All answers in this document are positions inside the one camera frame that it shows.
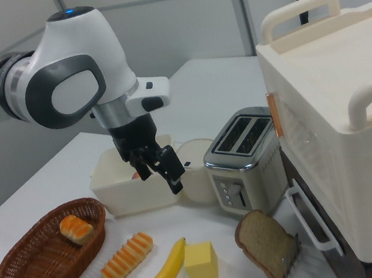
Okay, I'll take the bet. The copper cabinet door handle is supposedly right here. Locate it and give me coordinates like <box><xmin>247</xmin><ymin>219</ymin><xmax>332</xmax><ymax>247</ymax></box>
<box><xmin>265</xmin><ymin>90</ymin><xmax>284</xmax><ymax>140</ymax></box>

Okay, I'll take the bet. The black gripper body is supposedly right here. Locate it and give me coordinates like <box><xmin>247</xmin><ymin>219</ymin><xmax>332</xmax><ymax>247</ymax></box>
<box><xmin>105</xmin><ymin>111</ymin><xmax>163</xmax><ymax>166</ymax></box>

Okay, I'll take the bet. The cream toy cabinet with handles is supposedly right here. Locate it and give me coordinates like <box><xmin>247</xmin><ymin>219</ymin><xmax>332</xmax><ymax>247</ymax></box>
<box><xmin>249</xmin><ymin>0</ymin><xmax>372</xmax><ymax>275</ymax></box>

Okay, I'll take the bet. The small white trash can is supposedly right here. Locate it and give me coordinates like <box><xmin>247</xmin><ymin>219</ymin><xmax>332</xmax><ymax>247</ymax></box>
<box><xmin>173</xmin><ymin>136</ymin><xmax>223</xmax><ymax>210</ymax></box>

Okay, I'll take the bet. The short striped bread roll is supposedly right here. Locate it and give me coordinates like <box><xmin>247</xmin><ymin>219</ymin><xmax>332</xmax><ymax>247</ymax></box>
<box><xmin>58</xmin><ymin>212</ymin><xmax>96</xmax><ymax>249</ymax></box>

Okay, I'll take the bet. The white drawer handle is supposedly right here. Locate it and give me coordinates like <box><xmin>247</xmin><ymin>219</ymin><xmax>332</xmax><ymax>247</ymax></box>
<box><xmin>283</xmin><ymin>173</ymin><xmax>345</xmax><ymax>263</ymax></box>

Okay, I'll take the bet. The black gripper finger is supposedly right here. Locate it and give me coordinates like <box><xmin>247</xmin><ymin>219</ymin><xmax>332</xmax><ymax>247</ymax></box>
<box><xmin>146</xmin><ymin>142</ymin><xmax>190</xmax><ymax>198</ymax></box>
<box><xmin>131</xmin><ymin>145</ymin><xmax>156</xmax><ymax>183</ymax></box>

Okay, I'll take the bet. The brown bread slice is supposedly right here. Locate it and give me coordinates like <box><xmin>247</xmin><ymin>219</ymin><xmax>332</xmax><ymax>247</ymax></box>
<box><xmin>231</xmin><ymin>204</ymin><xmax>302</xmax><ymax>278</ymax></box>

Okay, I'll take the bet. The yellow banana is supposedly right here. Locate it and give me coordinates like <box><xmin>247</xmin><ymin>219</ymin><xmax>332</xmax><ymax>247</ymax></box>
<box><xmin>117</xmin><ymin>237</ymin><xmax>192</xmax><ymax>278</ymax></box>

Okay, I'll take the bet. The white rectangular plastic bin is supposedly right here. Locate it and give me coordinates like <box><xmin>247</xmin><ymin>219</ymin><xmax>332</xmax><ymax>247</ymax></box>
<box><xmin>84</xmin><ymin>132</ymin><xmax>186</xmax><ymax>223</ymax></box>

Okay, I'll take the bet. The cream and silver toaster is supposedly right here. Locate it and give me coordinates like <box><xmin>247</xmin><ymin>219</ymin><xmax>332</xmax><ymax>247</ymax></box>
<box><xmin>197</xmin><ymin>103</ymin><xmax>292</xmax><ymax>223</ymax></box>

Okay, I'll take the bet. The yellow cube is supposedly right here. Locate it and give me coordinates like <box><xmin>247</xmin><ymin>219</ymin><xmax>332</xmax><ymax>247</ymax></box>
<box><xmin>181</xmin><ymin>239</ymin><xmax>221</xmax><ymax>278</ymax></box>

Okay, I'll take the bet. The long striped bread roll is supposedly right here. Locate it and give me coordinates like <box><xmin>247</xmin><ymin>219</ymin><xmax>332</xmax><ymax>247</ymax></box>
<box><xmin>96</xmin><ymin>230</ymin><xmax>159</xmax><ymax>278</ymax></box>

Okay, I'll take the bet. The brown wicker basket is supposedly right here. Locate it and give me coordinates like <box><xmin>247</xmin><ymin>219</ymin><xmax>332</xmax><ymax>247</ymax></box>
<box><xmin>0</xmin><ymin>194</ymin><xmax>116</xmax><ymax>278</ymax></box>

